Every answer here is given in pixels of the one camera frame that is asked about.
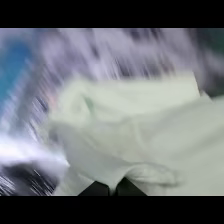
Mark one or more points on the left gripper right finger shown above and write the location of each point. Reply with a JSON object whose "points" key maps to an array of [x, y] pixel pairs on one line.
{"points": [[128, 189]]}

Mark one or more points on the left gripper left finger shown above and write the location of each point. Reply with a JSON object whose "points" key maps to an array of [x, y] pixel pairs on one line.
{"points": [[96, 190]]}

